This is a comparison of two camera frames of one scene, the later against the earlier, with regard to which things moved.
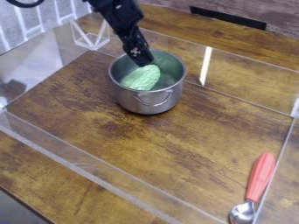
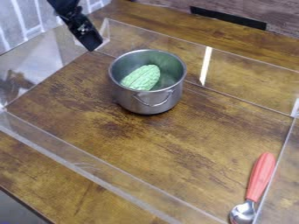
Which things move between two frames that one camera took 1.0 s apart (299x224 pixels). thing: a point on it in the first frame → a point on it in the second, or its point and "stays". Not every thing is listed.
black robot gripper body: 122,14 → 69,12
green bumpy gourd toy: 142,78 stays
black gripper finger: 136,47 → 69,12
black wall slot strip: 228,17 stays
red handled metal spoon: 241,213 stays
